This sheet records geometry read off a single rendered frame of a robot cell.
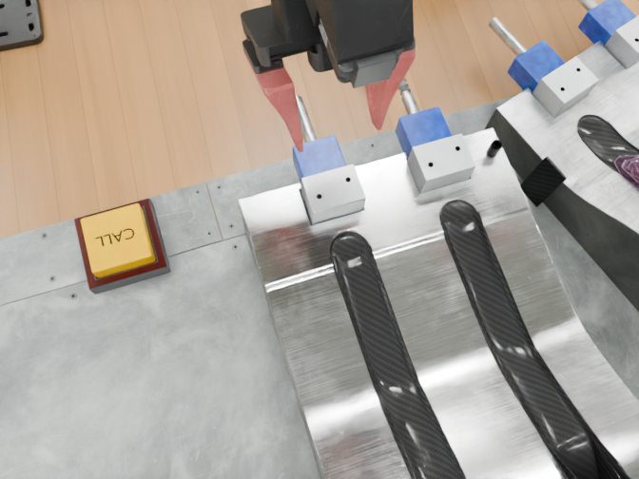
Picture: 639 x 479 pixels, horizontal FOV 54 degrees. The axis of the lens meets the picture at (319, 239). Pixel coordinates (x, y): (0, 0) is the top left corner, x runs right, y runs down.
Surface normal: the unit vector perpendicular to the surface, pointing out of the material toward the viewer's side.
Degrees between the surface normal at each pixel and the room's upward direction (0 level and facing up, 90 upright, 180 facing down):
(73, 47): 0
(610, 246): 90
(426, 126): 0
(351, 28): 60
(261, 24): 30
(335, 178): 0
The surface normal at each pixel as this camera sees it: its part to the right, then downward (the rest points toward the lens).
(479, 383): -0.08, -0.63
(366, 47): 0.29, 0.62
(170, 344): 0.04, -0.33
